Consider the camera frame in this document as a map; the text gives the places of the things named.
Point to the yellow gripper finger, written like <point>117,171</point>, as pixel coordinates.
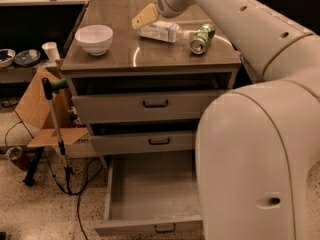
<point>148,15</point>

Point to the clear plastic bottle blue label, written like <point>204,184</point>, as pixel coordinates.
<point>164,31</point>

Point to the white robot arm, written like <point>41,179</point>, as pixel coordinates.
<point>255,145</point>

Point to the grey drawer cabinet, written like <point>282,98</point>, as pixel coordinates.
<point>138,65</point>

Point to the top grey drawer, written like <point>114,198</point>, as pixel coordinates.
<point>140,107</point>

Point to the grey drawer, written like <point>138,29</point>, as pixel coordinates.
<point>140,107</point>
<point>151,193</point>
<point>143,142</point>

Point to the middle grey drawer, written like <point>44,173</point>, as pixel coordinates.
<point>143,142</point>

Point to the bottom grey drawer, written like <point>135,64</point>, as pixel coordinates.
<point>151,193</point>

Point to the green soda can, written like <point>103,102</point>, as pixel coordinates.
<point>201,39</point>

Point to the white ceramic bowl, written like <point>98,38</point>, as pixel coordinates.
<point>95,39</point>

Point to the white paper cup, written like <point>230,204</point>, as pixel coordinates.
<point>51,50</point>

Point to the black office chair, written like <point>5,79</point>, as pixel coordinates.
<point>304,12</point>

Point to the blue patterned bowl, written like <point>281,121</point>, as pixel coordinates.
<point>27,58</point>

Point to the cardboard box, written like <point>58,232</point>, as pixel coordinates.
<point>33,108</point>

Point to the blue white small bowl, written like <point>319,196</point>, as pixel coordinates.
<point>6,57</point>

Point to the brown cup on floor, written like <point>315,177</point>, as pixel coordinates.
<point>18,157</point>

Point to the black tripod leg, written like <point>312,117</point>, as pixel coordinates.
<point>29,178</point>

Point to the grabber stick green handle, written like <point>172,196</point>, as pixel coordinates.
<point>49,89</point>

